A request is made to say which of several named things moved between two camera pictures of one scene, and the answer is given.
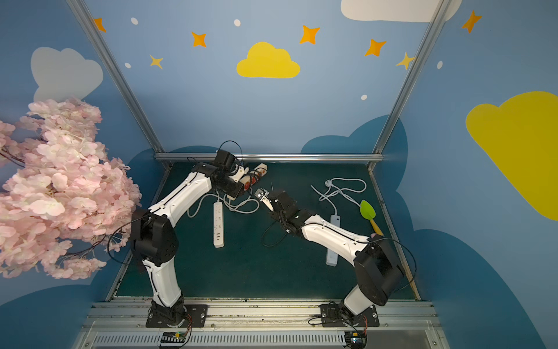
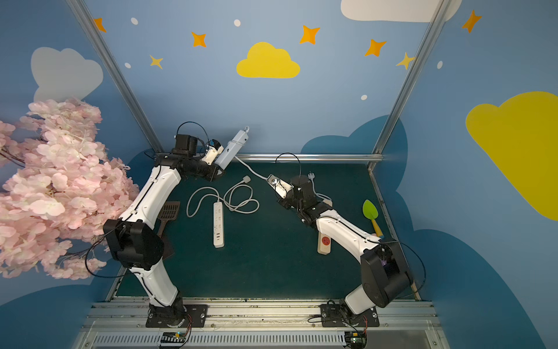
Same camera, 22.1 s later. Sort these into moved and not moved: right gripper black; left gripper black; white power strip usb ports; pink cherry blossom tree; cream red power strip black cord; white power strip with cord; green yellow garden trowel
Moved: left gripper black; cream red power strip black cord; right gripper black; white power strip with cord
Not moved: green yellow garden trowel; white power strip usb ports; pink cherry blossom tree
